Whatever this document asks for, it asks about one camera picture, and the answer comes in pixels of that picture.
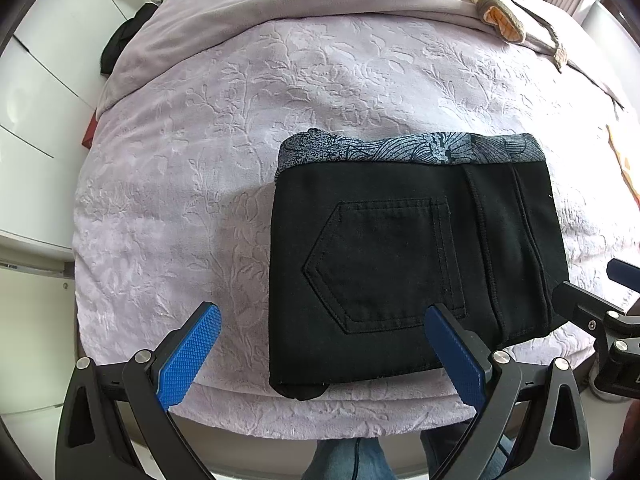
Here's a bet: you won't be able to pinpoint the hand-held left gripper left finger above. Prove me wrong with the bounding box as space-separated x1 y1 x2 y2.
55 301 223 480

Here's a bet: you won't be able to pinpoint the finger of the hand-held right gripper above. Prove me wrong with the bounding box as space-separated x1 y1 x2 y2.
550 281 640 346
607 259 640 293

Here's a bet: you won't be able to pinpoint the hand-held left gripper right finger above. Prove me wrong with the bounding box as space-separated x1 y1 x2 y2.
424 303 593 480

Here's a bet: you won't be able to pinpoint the black pants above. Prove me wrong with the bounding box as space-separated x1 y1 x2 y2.
269 129 571 402

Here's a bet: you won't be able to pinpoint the orange cloth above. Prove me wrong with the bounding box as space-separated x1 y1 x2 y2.
606 124 640 211

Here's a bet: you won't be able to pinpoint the person's left leg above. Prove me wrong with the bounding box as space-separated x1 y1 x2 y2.
302 437 401 480

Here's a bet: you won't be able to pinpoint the purple embossed blanket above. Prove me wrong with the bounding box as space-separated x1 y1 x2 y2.
74 0 640 441

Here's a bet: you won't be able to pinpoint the red box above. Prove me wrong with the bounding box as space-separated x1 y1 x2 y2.
82 110 101 150

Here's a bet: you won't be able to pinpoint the patterned beige garment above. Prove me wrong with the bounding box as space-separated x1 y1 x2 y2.
437 0 571 73

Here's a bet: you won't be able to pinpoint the white wardrobe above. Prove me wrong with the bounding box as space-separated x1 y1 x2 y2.
0 0 168 416

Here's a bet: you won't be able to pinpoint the dark cloth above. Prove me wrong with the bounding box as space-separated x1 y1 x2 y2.
100 2 158 76

